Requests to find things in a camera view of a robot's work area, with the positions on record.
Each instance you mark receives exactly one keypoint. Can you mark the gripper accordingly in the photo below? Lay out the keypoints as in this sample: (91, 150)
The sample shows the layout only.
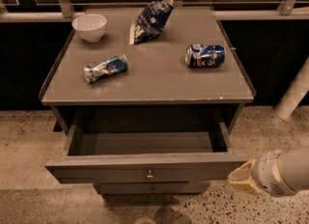
(267, 174)

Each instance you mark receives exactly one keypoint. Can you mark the grey drawer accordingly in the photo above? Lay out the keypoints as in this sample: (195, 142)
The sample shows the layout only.
(151, 188)
(145, 157)

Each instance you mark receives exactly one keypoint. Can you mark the grey bottom drawer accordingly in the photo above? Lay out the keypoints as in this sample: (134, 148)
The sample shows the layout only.
(151, 188)

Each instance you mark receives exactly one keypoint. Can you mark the blue soda can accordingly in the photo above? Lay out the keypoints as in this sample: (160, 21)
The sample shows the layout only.
(204, 56)

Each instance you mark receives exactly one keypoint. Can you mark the metal window railing frame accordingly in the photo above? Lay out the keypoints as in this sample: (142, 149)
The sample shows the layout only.
(64, 5)

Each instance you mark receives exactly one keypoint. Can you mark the blue chip bag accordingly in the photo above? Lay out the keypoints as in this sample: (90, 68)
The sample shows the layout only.
(151, 22)

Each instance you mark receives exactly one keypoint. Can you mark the grey top drawer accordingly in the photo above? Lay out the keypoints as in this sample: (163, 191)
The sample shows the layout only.
(145, 157)

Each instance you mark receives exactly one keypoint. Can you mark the white diagonal pole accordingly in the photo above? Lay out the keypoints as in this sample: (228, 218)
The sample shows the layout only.
(295, 93)

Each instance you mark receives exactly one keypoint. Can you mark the grey drawer cabinet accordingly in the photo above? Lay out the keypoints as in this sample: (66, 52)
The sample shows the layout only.
(158, 92)

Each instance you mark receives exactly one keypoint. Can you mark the white ceramic bowl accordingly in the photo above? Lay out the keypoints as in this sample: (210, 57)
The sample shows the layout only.
(90, 27)

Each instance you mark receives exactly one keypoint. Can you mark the crushed blue plastic bottle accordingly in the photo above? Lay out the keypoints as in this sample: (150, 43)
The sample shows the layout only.
(105, 68)

